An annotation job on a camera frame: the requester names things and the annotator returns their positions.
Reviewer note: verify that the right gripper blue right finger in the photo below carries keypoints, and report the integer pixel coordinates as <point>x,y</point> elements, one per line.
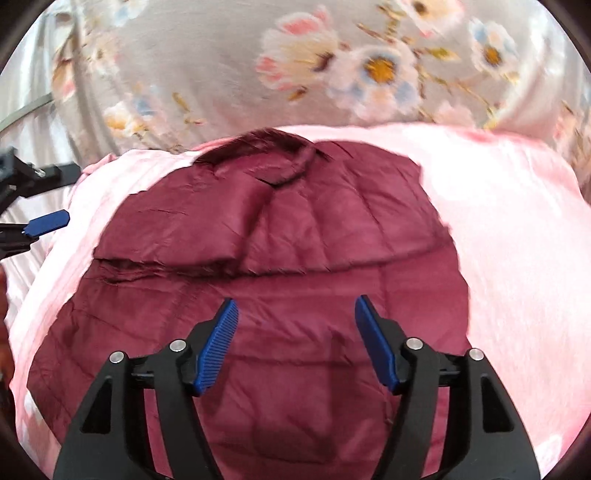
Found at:
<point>413,371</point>

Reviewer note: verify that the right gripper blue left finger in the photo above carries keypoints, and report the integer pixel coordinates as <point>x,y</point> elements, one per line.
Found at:
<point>182,372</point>

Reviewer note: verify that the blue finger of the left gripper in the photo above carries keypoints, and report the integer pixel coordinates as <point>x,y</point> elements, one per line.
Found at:
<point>20,237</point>

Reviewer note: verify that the maroon puffer jacket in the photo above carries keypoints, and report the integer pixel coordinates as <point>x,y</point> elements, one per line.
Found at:
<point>294,231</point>

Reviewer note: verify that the person's left hand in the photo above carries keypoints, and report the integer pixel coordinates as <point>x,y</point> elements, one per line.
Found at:
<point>7,364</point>

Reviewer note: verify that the white satin curtain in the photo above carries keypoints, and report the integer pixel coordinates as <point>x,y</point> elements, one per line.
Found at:
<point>30,123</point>

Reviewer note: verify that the grey floral bed sheet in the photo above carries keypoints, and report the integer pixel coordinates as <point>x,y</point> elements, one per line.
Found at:
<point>169,75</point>

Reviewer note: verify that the pink printed blanket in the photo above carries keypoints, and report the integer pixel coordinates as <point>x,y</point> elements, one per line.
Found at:
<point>519,224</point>

